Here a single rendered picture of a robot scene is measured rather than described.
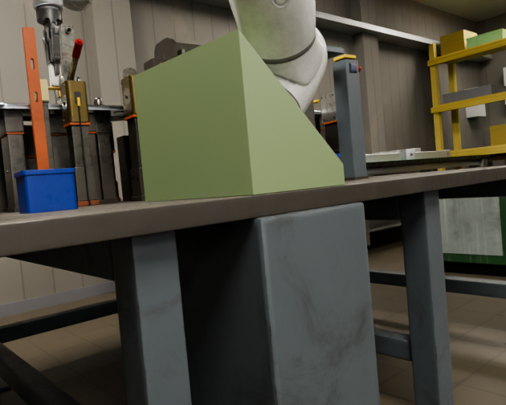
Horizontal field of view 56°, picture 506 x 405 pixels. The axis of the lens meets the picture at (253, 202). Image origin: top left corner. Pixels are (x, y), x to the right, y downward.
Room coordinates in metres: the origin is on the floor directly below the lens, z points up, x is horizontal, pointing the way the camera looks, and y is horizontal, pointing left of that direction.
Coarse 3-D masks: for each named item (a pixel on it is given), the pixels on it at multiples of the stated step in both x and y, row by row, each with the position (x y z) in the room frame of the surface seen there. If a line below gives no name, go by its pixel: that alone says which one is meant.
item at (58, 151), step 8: (56, 120) 1.49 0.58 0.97; (56, 128) 1.49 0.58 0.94; (56, 136) 1.49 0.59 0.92; (64, 136) 1.50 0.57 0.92; (56, 144) 1.49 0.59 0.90; (64, 144) 1.50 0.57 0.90; (56, 152) 1.49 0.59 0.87; (64, 152) 1.50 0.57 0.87; (56, 160) 1.49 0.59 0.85; (64, 160) 1.50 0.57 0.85; (56, 168) 1.48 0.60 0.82
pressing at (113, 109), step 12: (0, 108) 1.39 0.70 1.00; (12, 108) 1.40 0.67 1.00; (24, 108) 1.42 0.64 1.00; (48, 108) 1.40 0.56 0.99; (60, 108) 1.42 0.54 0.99; (96, 108) 1.48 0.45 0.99; (108, 108) 1.50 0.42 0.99; (120, 108) 1.52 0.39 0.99; (24, 120) 1.56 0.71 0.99; (120, 120) 1.74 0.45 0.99
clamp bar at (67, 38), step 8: (64, 32) 1.37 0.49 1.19; (72, 32) 1.38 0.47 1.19; (64, 40) 1.37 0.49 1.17; (72, 40) 1.39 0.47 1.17; (64, 48) 1.38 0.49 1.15; (72, 48) 1.39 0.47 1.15; (64, 56) 1.38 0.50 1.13; (64, 64) 1.38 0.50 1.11; (64, 72) 1.38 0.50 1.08; (64, 80) 1.38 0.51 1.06
